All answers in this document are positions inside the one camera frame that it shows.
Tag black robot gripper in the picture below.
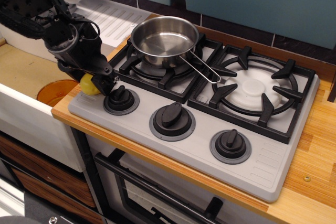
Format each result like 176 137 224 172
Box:
43 14 117 96

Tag yellow plastic potato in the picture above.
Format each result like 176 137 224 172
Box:
80 73 100 95

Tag stainless steel saucepan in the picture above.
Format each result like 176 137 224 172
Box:
130 16 221 84

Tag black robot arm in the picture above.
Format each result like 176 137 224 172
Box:
1 0 117 96

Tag black left stove knob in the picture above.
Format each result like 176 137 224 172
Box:
103 85 140 116

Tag black stove knob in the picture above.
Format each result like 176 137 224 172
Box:
103 85 140 116
149 102 196 142
209 129 252 165

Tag black middle stove knob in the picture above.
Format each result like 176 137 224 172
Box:
149 102 196 142

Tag grey toy stove top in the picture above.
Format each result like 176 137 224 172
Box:
67 21 321 204

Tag black right stove knob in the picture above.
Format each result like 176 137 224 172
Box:
209 129 252 165

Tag orange plastic bowl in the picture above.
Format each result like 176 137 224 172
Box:
36 80 78 107

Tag black left burner grate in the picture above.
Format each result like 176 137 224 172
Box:
110 34 222 106

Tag black burner grate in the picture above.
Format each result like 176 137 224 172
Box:
110 34 222 106
188 46 320 144

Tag white toy sink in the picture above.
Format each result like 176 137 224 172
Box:
1 0 149 172

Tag wooden drawer fronts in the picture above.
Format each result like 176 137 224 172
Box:
1 132 103 223

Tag black right burner grate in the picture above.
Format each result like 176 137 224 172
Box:
188 46 320 144

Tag oven door with black handle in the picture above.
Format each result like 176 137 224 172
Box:
94 148 263 223

